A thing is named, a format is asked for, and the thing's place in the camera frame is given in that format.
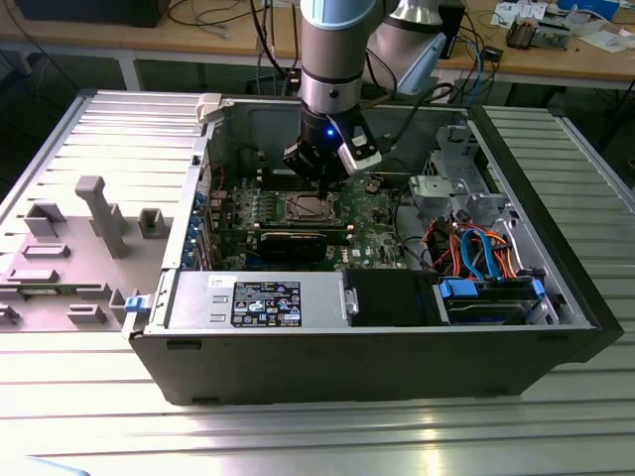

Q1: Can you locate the white paper sheet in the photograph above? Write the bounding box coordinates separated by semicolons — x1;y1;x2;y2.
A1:
577;29;635;54

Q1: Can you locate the black PC case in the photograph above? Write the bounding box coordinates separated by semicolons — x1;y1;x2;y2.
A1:
121;91;625;408

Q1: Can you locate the grey power supply unit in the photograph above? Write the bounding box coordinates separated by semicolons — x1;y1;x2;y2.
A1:
166;270;348;331

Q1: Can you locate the grey parts rack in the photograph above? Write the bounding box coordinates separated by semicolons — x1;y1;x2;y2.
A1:
0;176;175;333

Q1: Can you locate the green motherboard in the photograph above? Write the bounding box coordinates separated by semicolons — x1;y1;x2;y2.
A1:
207;171;413;272

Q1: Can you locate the orange wire bundle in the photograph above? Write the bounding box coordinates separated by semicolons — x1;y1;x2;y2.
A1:
426;220;520;279

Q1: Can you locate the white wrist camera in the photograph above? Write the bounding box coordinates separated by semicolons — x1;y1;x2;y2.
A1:
336;117;386;178

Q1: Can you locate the silver CPU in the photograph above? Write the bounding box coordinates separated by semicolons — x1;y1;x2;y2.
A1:
298;196;327;218

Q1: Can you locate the small black tower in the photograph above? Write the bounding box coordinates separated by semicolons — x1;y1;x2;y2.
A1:
439;0;467;60

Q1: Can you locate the blue network cable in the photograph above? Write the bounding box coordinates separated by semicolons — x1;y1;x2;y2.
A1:
470;42;488;98

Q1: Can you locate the wooden desk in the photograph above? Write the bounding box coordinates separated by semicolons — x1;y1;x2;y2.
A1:
0;0;635;83

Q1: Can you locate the copper heat sink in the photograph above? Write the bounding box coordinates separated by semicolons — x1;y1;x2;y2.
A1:
505;13;541;51

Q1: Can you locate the large black box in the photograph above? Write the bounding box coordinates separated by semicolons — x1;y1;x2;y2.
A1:
14;0;170;29

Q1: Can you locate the hard disk with blue carrier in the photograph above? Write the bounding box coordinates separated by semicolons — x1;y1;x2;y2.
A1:
436;277;547;326

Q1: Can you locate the grey metal bracket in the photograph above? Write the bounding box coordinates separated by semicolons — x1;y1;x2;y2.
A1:
538;17;572;50

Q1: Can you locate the CPU socket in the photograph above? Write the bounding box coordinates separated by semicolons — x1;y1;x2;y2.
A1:
288;190;341;223

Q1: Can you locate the black plastic shroud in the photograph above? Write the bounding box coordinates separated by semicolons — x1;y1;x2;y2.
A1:
344;270;447;328

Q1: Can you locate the blue wire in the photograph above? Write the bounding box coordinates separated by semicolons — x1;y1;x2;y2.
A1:
458;227;502;282

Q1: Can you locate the black graphics card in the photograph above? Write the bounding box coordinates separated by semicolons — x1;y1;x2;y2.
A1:
257;230;328;264

